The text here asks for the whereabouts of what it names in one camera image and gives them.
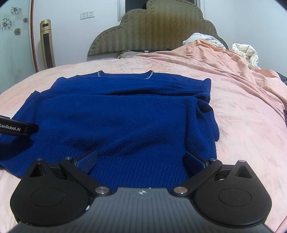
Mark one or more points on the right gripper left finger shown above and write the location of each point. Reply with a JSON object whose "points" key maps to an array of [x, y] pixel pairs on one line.
{"points": [[58, 193]]}

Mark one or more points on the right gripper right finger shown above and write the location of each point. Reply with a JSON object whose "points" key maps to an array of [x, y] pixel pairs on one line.
{"points": [[227, 195]]}

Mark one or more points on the blue knit sweater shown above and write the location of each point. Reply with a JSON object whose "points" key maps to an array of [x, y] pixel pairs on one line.
{"points": [[134, 130]]}

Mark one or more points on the frosted glass wardrobe door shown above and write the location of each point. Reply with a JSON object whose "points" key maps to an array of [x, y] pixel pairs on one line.
{"points": [[15, 40]]}

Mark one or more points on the pink bed sheet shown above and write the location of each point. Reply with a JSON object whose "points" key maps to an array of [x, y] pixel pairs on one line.
{"points": [[249, 128]]}

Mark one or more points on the gold tower fan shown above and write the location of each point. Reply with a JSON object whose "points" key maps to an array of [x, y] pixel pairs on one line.
{"points": [[47, 44]]}

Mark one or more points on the patterned pillow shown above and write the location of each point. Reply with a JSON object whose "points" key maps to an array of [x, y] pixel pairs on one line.
{"points": [[129, 54]]}

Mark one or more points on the cream crumpled duvet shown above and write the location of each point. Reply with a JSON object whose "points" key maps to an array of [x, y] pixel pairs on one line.
{"points": [[248, 52]]}

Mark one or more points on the peach blanket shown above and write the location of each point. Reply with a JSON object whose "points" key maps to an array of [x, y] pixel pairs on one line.
{"points": [[206, 57]]}

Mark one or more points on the white crumpled cloth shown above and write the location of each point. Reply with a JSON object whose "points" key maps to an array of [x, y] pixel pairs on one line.
{"points": [[195, 36]]}

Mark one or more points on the olive upholstered headboard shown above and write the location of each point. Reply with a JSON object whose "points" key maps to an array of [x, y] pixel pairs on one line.
{"points": [[163, 25]]}

